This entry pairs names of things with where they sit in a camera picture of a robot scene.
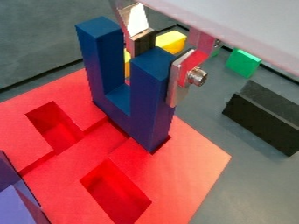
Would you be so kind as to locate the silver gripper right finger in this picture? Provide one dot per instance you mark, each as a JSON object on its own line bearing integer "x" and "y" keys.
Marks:
{"x": 186, "y": 68}

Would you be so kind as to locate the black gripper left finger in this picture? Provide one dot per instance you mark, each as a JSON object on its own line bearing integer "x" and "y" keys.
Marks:
{"x": 140, "y": 36}

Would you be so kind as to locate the blue U-shaped block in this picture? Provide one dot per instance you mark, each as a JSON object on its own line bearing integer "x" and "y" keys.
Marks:
{"x": 127, "y": 91}

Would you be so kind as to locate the black angled fixture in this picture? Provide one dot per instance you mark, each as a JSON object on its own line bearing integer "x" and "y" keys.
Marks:
{"x": 266, "y": 114}

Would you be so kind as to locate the yellow long bar block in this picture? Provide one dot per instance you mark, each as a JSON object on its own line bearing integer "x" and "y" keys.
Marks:
{"x": 171, "y": 41}

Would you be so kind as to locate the green stepped block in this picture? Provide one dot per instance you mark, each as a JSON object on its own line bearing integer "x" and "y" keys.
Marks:
{"x": 243, "y": 63}

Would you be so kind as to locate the red slotted base block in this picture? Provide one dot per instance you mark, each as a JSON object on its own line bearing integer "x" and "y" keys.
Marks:
{"x": 88, "y": 172}

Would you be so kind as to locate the purple U-shaped block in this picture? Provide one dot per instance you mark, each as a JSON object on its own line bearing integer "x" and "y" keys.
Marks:
{"x": 19, "y": 206}

